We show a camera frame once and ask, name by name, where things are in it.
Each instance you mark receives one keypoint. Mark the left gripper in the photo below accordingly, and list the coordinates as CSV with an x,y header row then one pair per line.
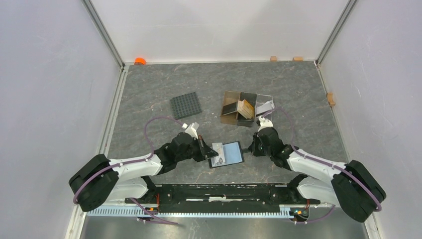
x,y
208,151

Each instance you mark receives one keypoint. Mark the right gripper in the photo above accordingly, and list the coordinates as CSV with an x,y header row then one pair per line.
x,y
253,148

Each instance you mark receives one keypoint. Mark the black card holder wallet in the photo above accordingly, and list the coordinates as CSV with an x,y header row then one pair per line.
x,y
234,154

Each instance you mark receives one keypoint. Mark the orange card stack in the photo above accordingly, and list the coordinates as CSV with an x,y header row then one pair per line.
x,y
245,109

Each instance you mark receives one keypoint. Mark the amber and black organizer box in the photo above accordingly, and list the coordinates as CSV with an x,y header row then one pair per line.
x,y
236,118

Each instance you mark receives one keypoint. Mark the black credit card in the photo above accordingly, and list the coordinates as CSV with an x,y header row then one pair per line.
x,y
229,109

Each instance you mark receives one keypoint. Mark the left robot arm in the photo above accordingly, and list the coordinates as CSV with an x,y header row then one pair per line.
x,y
103,180

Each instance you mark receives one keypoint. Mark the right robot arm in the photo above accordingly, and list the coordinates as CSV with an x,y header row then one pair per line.
x,y
349,186

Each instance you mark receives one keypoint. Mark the dark grey stud baseplate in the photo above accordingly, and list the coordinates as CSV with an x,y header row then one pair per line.
x,y
186,105

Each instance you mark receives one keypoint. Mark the curved wooden piece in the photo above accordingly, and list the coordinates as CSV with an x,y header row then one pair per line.
x,y
330,99

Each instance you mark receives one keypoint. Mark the orange round cap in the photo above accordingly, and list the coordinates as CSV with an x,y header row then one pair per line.
x,y
139,61

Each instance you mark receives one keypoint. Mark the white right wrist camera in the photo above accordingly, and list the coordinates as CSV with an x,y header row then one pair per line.
x,y
264,123

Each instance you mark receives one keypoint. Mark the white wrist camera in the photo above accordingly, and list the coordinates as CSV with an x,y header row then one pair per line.
x,y
264,123
191,129

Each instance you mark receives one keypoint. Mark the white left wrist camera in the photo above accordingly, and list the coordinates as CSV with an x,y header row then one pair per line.
x,y
191,129

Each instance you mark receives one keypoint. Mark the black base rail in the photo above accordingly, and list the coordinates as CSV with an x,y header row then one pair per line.
x,y
223,198

